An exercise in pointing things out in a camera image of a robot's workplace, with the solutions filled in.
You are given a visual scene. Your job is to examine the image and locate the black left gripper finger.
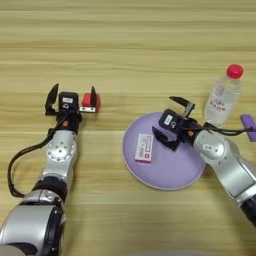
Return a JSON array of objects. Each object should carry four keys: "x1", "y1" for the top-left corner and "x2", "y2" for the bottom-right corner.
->
[
  {"x1": 89, "y1": 85, "x2": 98, "y2": 108},
  {"x1": 44, "y1": 83, "x2": 60, "y2": 116}
]

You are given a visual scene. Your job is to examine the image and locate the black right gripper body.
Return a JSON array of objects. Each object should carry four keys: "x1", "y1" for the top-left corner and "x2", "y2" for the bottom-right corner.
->
[{"x1": 171, "y1": 103, "x2": 204, "y2": 152}]

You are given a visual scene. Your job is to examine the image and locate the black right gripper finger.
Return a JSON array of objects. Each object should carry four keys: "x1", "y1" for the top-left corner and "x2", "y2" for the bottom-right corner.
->
[
  {"x1": 151, "y1": 125, "x2": 179, "y2": 152},
  {"x1": 168, "y1": 95, "x2": 196, "y2": 116}
]

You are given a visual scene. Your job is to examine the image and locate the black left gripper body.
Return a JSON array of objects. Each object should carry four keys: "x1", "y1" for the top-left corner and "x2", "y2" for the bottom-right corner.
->
[{"x1": 54, "y1": 106, "x2": 98, "y2": 135}]

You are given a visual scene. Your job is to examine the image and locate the red cube block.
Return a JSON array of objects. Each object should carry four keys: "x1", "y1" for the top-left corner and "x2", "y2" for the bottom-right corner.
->
[{"x1": 81, "y1": 92, "x2": 102, "y2": 113}]

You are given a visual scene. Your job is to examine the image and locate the white red eraser box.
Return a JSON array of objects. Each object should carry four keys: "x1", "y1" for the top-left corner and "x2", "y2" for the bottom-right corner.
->
[{"x1": 134, "y1": 133, "x2": 154, "y2": 164}]

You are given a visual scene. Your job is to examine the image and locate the lilac round plate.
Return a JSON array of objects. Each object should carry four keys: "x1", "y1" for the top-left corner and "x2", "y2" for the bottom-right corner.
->
[{"x1": 121, "y1": 111, "x2": 208, "y2": 191}]

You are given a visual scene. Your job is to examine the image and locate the clear bottle red cap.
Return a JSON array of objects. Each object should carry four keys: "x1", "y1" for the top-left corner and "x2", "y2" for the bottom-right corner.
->
[{"x1": 203, "y1": 64, "x2": 245, "y2": 127}]

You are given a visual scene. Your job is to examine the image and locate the purple rectangular block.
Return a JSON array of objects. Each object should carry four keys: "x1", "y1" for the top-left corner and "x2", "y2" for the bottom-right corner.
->
[{"x1": 240, "y1": 114, "x2": 256, "y2": 143}]

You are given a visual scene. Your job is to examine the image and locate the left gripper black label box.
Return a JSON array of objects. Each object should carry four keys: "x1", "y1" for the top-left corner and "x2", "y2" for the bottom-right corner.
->
[{"x1": 58, "y1": 91, "x2": 80, "y2": 112}]

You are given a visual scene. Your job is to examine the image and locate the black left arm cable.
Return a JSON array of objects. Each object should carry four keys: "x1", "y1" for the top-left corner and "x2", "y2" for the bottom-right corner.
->
[{"x1": 7, "y1": 114, "x2": 68, "y2": 198}]

